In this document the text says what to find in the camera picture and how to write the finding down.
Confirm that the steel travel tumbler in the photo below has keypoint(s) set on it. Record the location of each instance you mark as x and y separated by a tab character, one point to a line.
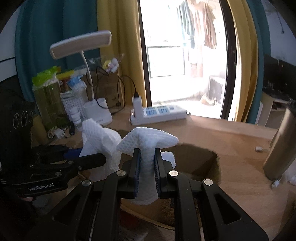
282	149

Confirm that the person left hand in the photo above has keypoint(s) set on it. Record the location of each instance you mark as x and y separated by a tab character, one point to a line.
29	199

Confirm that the black monitor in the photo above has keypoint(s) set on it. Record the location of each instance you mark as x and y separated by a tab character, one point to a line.
278	78

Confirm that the teal left curtain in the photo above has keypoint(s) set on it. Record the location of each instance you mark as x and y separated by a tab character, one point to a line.
50	33

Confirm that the white perforated organizer basket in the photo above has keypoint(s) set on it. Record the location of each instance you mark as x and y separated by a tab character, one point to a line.
75	99

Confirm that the green snack bag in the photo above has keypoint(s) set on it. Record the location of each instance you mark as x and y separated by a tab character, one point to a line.
46	90

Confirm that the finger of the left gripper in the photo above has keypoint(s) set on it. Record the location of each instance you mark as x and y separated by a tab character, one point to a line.
77	164
55	152

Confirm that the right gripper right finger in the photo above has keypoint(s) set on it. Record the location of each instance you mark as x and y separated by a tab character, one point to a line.
202	210

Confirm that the teal curtain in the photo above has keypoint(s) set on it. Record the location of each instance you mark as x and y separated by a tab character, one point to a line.
50	33
263	46

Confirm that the yellow right curtain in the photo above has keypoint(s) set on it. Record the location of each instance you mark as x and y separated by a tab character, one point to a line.
247	58

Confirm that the yellow curtain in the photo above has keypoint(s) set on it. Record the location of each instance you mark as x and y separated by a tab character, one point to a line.
247	58
121	18

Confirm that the white waffle cloth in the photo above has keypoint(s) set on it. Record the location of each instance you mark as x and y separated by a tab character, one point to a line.
97	139

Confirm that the white power strip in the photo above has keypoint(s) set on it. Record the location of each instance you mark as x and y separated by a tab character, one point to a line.
157	114

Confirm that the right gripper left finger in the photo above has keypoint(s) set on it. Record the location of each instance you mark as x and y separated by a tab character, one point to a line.
91	210

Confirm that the yellow left curtain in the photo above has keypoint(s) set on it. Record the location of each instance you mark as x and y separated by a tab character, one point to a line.
121	18

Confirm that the white desk lamp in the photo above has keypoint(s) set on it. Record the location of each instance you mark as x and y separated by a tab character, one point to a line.
87	78

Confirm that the white tv stand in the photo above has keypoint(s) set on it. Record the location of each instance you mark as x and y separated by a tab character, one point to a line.
271	111

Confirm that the white pill bottle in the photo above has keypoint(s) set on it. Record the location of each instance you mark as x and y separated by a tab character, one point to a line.
76	118

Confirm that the teal right curtain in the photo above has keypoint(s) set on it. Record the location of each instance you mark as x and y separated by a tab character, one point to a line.
263	46

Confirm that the cardboard box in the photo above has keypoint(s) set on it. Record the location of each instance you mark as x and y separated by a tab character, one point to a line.
193	161

